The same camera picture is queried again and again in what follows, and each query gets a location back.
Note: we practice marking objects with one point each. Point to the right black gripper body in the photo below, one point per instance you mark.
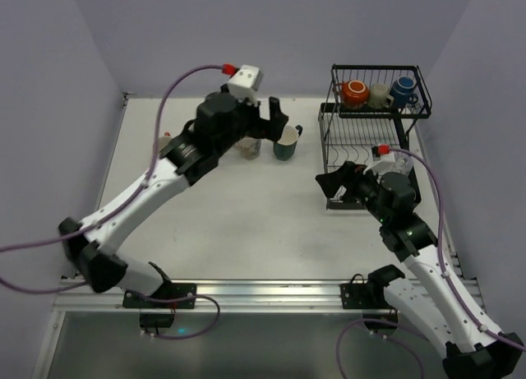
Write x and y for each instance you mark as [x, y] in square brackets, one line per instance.
[347, 182]

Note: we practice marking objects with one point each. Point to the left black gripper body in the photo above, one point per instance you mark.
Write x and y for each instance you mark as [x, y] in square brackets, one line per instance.
[263, 120]

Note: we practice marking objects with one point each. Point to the tall floral white mug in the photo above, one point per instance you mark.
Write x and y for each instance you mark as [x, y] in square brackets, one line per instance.
[248, 147]

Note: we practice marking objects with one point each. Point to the dark teal mug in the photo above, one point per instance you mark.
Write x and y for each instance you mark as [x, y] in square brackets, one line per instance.
[284, 148]

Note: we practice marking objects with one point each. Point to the salmon orange mug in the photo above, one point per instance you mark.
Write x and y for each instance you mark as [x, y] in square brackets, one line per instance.
[163, 141]

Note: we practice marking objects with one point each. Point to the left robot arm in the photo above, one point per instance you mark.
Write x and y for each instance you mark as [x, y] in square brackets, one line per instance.
[92, 243]

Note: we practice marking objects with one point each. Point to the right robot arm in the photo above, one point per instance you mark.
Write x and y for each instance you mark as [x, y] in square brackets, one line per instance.
[469, 342]

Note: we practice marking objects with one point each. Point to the orange round mug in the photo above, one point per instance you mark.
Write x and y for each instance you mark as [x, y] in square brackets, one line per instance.
[353, 94]

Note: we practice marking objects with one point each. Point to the beige mug upper shelf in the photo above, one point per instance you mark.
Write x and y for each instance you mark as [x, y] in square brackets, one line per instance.
[379, 96]

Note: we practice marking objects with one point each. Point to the blue mug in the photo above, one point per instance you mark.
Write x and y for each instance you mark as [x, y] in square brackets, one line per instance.
[403, 92]

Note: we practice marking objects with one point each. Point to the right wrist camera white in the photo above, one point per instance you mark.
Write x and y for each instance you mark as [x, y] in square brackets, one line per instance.
[383, 160]

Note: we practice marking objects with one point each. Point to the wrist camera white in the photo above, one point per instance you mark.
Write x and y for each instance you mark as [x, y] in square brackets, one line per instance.
[244, 84]
[383, 160]

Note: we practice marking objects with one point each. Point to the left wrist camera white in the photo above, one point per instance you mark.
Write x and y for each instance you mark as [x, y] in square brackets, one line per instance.
[244, 84]

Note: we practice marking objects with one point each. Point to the black wire dish rack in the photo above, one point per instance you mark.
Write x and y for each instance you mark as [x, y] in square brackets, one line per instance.
[349, 134]

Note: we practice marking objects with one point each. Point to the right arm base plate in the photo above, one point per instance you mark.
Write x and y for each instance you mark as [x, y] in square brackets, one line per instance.
[362, 293]

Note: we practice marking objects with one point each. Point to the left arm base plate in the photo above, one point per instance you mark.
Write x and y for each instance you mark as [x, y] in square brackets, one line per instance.
[164, 297]

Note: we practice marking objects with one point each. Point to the aluminium mounting rail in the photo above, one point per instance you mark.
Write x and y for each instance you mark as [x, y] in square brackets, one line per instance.
[233, 296]

